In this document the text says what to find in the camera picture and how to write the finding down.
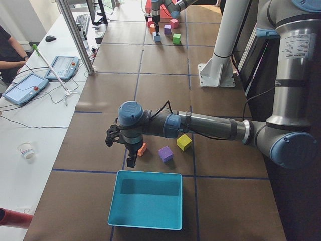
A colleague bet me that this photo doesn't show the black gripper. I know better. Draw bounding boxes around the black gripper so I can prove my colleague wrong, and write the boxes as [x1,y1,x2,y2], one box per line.
[153,15,161,30]
[125,140,143,168]

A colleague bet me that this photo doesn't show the light blue block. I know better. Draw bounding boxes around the light blue block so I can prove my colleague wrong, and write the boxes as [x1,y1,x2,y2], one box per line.
[154,35,161,42]

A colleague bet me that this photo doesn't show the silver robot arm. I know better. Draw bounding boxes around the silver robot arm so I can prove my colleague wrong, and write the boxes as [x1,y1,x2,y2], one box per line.
[105,1,320,169]
[151,0,197,33]

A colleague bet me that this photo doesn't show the far pink-red foam block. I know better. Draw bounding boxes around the far pink-red foam block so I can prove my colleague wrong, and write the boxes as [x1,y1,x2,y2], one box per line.
[147,17,153,27]

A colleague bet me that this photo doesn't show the pink-red foam block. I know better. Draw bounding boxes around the pink-red foam block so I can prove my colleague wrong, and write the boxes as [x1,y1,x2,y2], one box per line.
[147,17,153,27]
[170,19,179,29]

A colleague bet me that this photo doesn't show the right orange foam block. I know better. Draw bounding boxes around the right orange foam block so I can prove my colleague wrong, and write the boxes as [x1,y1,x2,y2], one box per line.
[149,24,156,34]

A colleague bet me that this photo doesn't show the orange foam block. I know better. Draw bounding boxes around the orange foam block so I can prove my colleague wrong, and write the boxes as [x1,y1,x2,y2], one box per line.
[137,142,147,157]
[149,24,156,34]

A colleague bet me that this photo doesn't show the pink plastic bin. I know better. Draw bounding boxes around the pink plastic bin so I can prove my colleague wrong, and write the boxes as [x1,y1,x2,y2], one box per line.
[145,0,172,19]

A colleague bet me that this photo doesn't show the right purple foam block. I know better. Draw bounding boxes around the right purple foam block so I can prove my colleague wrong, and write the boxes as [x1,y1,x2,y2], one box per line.
[164,24,172,35]

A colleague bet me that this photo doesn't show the purple foam block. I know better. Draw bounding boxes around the purple foam block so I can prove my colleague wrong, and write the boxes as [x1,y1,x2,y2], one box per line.
[164,24,172,35]
[158,146,174,163]

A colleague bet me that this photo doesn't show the left orange foam block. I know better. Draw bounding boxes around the left orange foam block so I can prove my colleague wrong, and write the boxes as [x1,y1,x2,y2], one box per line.
[137,142,147,157]

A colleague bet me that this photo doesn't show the near pink-red foam block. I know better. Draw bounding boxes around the near pink-red foam block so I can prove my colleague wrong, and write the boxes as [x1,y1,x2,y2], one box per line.
[170,19,179,29]

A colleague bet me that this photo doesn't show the green foam block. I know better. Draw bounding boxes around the green foam block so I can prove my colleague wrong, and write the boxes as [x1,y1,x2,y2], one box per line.
[172,33,181,44]

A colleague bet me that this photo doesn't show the left purple foam block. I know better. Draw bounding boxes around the left purple foam block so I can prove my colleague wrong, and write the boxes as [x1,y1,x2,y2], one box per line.
[158,146,174,163]

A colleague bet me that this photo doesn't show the teal plastic bin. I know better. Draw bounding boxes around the teal plastic bin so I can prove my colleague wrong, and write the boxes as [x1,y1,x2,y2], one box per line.
[108,170,183,230]

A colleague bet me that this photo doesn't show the left yellow foam block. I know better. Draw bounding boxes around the left yellow foam block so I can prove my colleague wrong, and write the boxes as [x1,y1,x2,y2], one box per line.
[176,134,192,151]

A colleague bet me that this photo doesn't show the black keyboard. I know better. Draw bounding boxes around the black keyboard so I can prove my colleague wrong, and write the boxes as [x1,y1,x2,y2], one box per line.
[75,14,89,34]

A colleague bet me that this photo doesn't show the far teach pendant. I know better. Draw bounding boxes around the far teach pendant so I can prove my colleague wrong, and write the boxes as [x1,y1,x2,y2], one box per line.
[51,56,79,82]

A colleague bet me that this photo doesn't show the teach pendant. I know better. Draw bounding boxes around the teach pendant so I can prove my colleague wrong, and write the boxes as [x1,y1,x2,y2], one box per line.
[51,56,79,82]
[2,73,49,105]

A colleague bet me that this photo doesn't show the paper cup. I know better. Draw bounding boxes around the paper cup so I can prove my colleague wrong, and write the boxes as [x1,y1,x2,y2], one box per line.
[17,142,35,159]

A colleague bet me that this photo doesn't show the black computer mouse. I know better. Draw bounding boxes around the black computer mouse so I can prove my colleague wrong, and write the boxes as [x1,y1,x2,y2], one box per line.
[45,36,56,43]

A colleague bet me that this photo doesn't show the near teach pendant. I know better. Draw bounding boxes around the near teach pendant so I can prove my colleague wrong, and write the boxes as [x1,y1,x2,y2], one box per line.
[2,73,49,105]

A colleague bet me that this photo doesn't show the red cylinder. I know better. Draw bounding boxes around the red cylinder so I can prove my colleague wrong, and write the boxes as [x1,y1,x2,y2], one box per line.
[1,208,33,229]

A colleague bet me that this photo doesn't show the seated person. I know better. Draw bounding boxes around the seated person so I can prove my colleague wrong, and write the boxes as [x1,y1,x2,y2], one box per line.
[1,26,29,86]

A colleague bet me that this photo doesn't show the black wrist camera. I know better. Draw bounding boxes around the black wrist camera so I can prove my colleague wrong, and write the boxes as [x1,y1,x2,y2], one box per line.
[105,125,122,147]

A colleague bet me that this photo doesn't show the white camera pole with base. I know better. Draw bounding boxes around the white camera pole with base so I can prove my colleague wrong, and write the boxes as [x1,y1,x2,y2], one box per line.
[198,0,250,87]

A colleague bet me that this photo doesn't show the aluminium frame post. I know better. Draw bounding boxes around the aluminium frame post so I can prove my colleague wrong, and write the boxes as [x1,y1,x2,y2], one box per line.
[57,1,95,76]

